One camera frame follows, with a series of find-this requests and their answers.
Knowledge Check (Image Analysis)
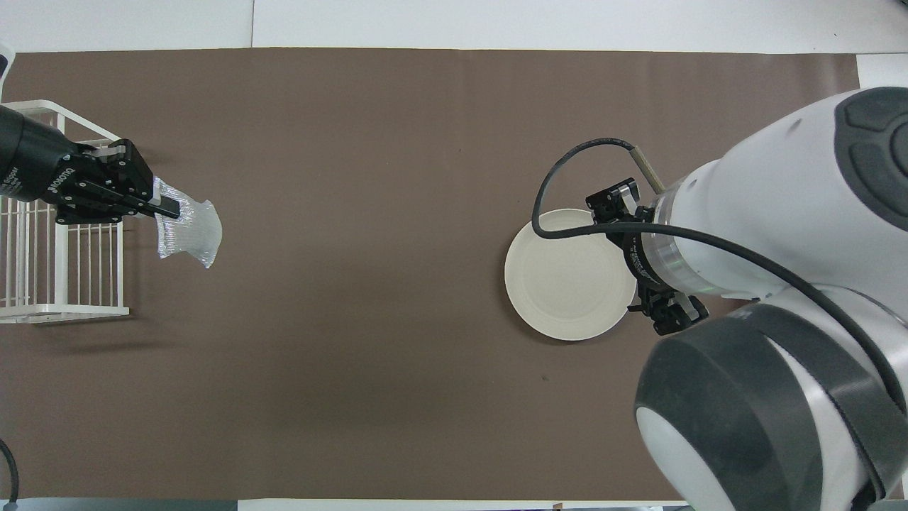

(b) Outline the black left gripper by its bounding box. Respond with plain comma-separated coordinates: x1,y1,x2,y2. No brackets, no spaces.
0,105,181,224

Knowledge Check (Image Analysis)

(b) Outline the brown table mat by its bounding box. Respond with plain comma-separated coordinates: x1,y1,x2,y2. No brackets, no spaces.
0,48,905,501

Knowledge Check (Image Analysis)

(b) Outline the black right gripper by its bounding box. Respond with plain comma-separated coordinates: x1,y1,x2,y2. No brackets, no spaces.
587,179,710,336

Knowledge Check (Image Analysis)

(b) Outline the cream round plate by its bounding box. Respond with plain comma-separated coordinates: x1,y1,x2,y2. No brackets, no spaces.
504,208,638,342

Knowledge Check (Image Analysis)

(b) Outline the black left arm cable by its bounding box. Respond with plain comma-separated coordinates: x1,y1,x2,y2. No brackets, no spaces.
0,439,20,502

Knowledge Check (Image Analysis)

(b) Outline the white wire dish rack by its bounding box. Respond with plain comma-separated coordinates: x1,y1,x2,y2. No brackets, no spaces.
0,99,130,325

